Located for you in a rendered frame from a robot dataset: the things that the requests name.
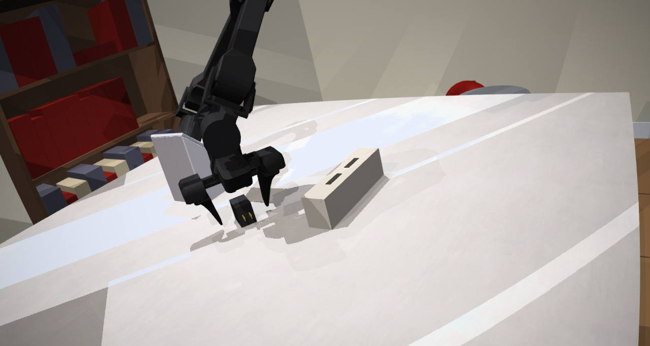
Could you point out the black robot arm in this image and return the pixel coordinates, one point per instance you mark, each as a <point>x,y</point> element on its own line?
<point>217,92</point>

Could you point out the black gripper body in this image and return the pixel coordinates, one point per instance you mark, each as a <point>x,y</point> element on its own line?
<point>193,188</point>

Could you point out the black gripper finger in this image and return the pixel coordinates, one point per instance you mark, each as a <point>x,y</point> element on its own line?
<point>207,202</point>
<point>265,181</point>

